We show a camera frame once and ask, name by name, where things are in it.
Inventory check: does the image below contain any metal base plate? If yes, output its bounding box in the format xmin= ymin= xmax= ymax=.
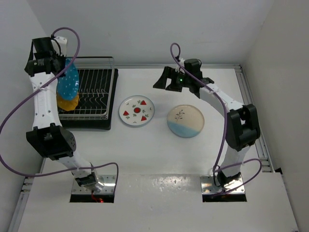
xmin=71 ymin=175 xmax=116 ymax=195
xmin=200 ymin=175 xmax=245 ymax=195

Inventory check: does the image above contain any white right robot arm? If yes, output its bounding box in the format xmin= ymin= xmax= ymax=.
xmin=153 ymin=59 xmax=261 ymax=188

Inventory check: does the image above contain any cream blue leaf plate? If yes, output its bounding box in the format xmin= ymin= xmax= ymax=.
xmin=167 ymin=104 xmax=205 ymax=138

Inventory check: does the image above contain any yellow polka dot plate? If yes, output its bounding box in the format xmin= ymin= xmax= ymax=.
xmin=56 ymin=94 xmax=79 ymax=111

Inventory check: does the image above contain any teal polka dot plate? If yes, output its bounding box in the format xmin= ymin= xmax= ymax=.
xmin=57 ymin=63 xmax=79 ymax=101

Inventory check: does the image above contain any black drip tray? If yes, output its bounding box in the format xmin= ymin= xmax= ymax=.
xmin=59 ymin=69 xmax=118 ymax=130

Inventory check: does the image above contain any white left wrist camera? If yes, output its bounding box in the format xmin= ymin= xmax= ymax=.
xmin=51 ymin=36 xmax=68 ymax=57

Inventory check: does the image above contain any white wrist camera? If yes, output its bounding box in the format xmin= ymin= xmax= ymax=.
xmin=51 ymin=36 xmax=68 ymax=57
xmin=175 ymin=58 xmax=185 ymax=73

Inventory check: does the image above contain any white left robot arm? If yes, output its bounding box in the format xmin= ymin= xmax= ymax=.
xmin=26 ymin=37 xmax=104 ymax=192

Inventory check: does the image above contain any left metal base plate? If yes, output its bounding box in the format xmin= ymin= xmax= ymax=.
xmin=71 ymin=175 xmax=116 ymax=195

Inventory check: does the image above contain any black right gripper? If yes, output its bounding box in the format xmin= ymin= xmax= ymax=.
xmin=154 ymin=66 xmax=192 ymax=92

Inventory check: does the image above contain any silver wire dish rack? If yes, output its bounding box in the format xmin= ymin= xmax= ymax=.
xmin=59 ymin=57 xmax=115 ymax=121

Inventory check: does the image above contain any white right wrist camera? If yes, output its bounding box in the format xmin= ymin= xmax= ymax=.
xmin=175 ymin=58 xmax=185 ymax=73

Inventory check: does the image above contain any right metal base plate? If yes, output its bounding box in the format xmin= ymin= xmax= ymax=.
xmin=200 ymin=175 xmax=245 ymax=195

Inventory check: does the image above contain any white watermelon pattern plate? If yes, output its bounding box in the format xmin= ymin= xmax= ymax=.
xmin=119 ymin=95 xmax=155 ymax=127

